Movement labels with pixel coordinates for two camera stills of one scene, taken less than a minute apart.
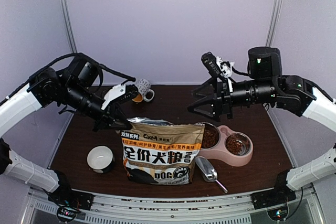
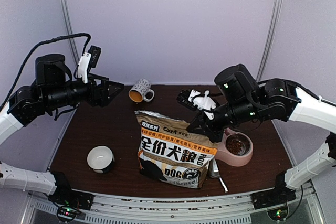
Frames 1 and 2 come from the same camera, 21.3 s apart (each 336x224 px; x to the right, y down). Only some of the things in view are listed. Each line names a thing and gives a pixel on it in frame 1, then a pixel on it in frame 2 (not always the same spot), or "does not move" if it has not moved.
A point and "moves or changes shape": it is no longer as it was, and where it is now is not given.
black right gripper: (220, 104) -> (206, 127)
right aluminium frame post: (276, 8) does not move
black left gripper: (107, 120) -> (102, 98)
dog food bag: (157, 152) moves or changes shape
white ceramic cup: (101, 158) does not move
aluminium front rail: (42, 208) does not move
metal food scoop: (208, 173) -> (214, 172)
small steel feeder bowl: (238, 144) does not move
